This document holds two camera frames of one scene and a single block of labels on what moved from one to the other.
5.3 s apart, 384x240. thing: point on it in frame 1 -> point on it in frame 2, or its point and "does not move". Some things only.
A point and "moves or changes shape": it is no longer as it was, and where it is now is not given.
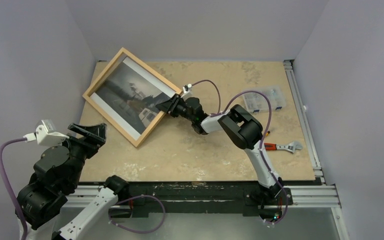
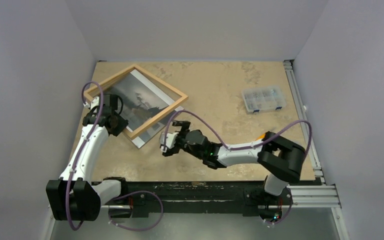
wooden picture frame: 130,94 moves or changes shape
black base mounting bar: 143,196 does not move
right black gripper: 175,107 -> 179,136
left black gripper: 96,131 -> 123,124
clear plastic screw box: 256,102 does not move
